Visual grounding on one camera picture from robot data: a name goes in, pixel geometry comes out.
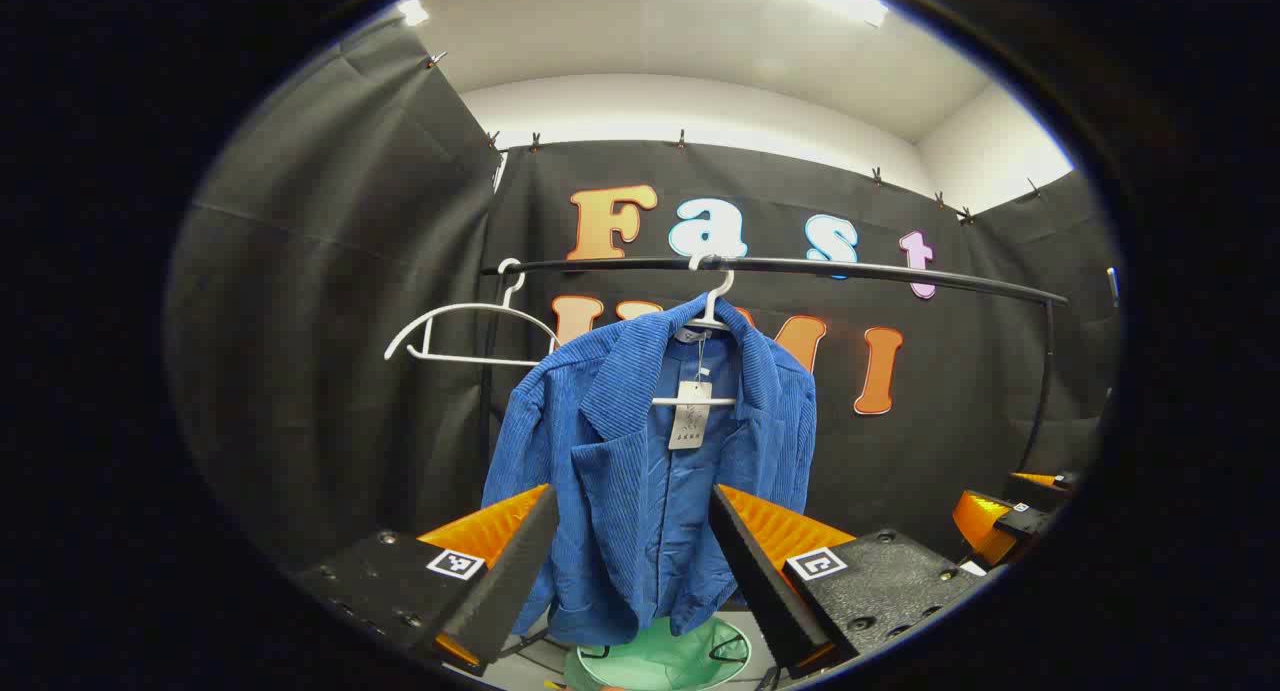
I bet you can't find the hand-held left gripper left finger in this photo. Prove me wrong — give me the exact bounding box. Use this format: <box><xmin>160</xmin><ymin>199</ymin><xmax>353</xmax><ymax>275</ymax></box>
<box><xmin>293</xmin><ymin>483</ymin><xmax>561</xmax><ymax>677</ymax></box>

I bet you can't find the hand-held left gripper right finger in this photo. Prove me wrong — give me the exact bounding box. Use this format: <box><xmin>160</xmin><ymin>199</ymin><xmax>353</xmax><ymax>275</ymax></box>
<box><xmin>708</xmin><ymin>483</ymin><xmax>989</xmax><ymax>680</ymax></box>

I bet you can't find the green laundry hamper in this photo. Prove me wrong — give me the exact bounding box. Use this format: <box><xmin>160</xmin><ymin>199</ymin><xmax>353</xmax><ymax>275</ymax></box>
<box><xmin>563</xmin><ymin>616</ymin><xmax>753</xmax><ymax>691</ymax></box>

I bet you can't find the blue corduroy jacket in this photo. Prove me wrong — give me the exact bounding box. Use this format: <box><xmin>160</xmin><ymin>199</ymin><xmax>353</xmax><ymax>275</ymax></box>
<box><xmin>480</xmin><ymin>293</ymin><xmax>819</xmax><ymax>647</ymax></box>

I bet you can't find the white plastic clothes hanger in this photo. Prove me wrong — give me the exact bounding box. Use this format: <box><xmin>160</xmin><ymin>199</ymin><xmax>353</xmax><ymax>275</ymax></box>
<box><xmin>652</xmin><ymin>253</ymin><xmax>741</xmax><ymax>408</ymax></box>
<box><xmin>384</xmin><ymin>259</ymin><xmax>561</xmax><ymax>367</ymax></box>

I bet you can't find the black metal clothes rack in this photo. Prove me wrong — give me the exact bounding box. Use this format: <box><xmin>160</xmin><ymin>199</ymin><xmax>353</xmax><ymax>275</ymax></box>
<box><xmin>478</xmin><ymin>256</ymin><xmax>1069</xmax><ymax>477</ymax></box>

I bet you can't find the black backdrop cloth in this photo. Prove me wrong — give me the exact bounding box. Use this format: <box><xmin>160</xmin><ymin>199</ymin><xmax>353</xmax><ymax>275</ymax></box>
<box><xmin>165</xmin><ymin>16</ymin><xmax>1121</xmax><ymax>612</ymax></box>

